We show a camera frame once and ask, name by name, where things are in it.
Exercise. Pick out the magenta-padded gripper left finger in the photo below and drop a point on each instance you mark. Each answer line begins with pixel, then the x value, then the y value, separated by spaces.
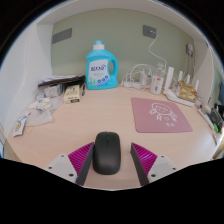
pixel 63 165

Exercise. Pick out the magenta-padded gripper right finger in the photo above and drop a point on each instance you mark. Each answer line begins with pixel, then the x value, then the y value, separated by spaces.
pixel 158 166

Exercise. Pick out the black computer mouse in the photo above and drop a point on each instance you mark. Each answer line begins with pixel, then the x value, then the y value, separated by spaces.
pixel 106 153

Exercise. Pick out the pink printed mouse pad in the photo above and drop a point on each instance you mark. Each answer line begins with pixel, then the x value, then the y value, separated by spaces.
pixel 160 116

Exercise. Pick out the white yellow sachet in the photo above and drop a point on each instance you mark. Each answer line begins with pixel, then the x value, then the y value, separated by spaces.
pixel 20 124

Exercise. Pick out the clear plastic bags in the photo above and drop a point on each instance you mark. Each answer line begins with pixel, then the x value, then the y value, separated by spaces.
pixel 45 106

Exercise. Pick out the white remote control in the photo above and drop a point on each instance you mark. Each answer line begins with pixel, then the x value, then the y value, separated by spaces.
pixel 206 118

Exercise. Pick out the small green object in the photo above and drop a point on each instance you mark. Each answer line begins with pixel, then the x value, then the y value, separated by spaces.
pixel 215 128

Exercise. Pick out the small yellow box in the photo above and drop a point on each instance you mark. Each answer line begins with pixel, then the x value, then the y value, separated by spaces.
pixel 72 94

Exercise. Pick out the small white jar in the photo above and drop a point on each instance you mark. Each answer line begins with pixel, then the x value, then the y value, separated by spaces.
pixel 199 102

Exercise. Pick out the dark grey pouch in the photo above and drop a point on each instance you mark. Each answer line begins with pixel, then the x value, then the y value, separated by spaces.
pixel 217 116

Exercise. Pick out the black pen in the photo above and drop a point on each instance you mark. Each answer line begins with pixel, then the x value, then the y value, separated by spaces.
pixel 83 90

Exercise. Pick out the gold snack bag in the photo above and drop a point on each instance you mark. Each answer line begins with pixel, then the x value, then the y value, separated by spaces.
pixel 187 91

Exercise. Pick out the clear plastic bottle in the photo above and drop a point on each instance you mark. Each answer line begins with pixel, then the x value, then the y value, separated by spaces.
pixel 156 85

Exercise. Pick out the white power strip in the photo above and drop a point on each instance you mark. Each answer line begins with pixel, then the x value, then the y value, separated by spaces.
pixel 131 85

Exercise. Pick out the white router with antennas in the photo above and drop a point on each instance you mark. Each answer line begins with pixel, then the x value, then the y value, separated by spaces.
pixel 170 80

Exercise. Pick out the blue detergent bottle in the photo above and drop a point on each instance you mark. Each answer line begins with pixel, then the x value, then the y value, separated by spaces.
pixel 96 71

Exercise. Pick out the white wall charger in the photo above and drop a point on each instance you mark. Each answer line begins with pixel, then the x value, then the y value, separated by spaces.
pixel 189 49

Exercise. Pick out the grey blank wall plate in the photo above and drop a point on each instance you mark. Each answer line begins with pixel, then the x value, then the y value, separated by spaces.
pixel 62 35

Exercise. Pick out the grey wall socket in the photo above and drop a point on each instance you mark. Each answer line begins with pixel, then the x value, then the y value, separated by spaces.
pixel 149 30

